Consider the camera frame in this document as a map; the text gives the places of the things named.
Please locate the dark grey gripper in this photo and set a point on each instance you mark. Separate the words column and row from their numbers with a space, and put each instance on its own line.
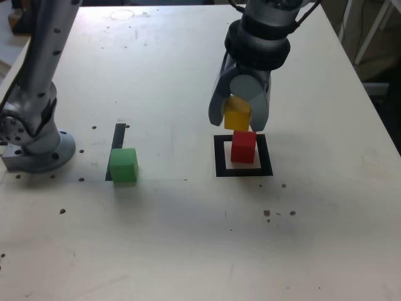
column 265, row 76

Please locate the red cube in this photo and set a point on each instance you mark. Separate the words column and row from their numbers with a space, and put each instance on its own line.
column 242, row 149

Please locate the white metal rack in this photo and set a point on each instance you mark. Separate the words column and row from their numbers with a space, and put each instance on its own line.
column 372, row 28

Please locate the black tape strip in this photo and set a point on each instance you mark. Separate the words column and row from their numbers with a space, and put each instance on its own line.
column 119, row 135

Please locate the black tape square outline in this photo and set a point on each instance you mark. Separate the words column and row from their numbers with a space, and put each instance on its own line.
column 219, row 156

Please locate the green cube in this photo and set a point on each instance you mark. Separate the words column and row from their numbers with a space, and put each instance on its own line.
column 123, row 166

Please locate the yellow cube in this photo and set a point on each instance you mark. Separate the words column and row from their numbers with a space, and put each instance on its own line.
column 236, row 119

